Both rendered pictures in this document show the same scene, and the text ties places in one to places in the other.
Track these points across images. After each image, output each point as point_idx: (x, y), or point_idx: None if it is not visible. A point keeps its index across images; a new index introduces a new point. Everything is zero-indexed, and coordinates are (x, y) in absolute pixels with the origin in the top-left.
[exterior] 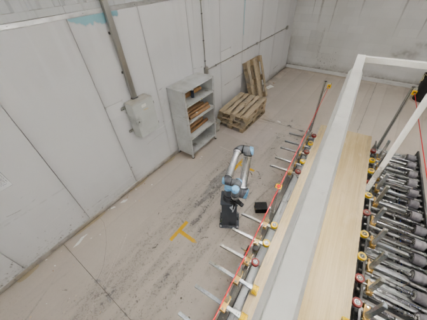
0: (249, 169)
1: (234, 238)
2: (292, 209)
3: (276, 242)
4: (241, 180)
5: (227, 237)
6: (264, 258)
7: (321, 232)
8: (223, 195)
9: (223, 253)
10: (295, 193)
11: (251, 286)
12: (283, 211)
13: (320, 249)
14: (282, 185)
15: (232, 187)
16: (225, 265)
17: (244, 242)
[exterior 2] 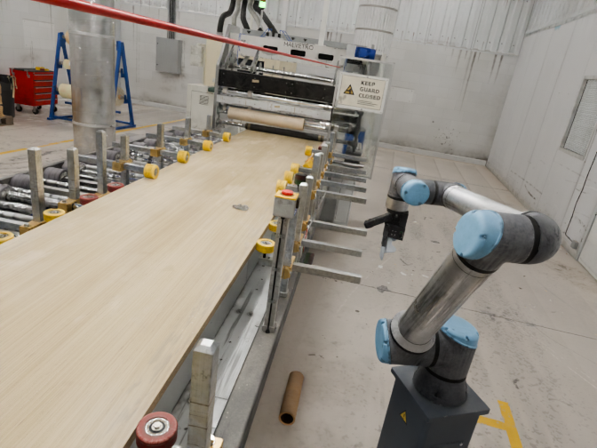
0: (426, 288)
1: (349, 442)
2: (213, 268)
3: (256, 224)
4: (409, 183)
5: (370, 439)
6: (268, 271)
7: (136, 236)
8: (467, 392)
9: (359, 400)
10: (195, 308)
11: (289, 185)
12: (224, 362)
13: (154, 218)
14: (239, 446)
15: (414, 169)
16: (338, 378)
17: (316, 437)
